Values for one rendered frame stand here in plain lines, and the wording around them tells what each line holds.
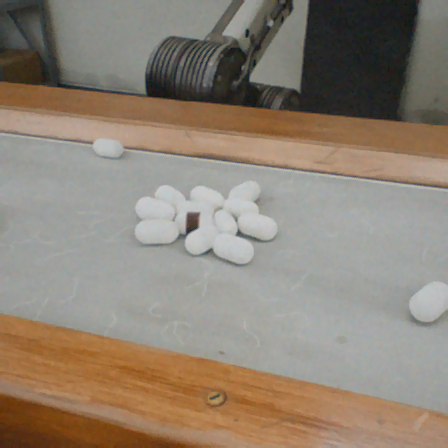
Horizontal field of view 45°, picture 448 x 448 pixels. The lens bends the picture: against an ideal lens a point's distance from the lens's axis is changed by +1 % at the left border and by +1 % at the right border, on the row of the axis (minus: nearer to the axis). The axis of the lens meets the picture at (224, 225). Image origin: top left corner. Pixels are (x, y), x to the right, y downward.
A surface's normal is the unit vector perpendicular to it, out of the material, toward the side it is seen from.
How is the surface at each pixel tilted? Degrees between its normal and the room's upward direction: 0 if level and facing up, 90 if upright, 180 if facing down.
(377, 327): 0
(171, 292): 0
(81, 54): 90
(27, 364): 0
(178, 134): 45
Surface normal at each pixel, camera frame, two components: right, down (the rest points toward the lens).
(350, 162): -0.21, -0.25
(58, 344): 0.00, -0.85
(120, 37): -0.35, 0.50
